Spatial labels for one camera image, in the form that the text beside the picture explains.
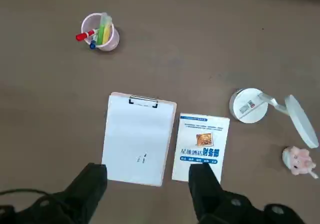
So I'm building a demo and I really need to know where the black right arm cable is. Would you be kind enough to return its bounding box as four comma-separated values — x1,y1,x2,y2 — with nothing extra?
0,188,52,198

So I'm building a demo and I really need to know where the white and blue book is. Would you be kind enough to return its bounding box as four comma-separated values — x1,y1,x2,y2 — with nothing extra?
171,113,231,185

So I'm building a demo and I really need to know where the white foldable desk lamp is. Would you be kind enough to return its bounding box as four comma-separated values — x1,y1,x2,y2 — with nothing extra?
229,88,320,150

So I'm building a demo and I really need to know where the pink pen cup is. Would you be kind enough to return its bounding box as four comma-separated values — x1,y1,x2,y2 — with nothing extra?
80,12,121,53

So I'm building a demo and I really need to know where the yellow green highlighter set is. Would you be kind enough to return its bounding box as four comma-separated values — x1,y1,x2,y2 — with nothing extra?
95,13,112,46

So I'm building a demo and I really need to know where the white paper sheet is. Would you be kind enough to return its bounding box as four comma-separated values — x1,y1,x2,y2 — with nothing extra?
101,95,175,185

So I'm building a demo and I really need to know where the pink clipboard with black clip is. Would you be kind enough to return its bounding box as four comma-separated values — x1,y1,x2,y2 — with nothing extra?
101,91,178,188

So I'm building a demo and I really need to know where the red marker pen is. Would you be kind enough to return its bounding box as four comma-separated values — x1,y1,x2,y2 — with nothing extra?
75,28,99,42

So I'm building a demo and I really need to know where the pink plush toy figurine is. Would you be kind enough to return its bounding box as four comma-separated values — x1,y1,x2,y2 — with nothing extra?
282,145,320,180

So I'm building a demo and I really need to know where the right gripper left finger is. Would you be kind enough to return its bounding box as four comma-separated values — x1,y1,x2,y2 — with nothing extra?
0,162,109,224

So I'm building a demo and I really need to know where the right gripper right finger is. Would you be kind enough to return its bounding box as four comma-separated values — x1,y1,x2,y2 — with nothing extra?
188,162,309,224

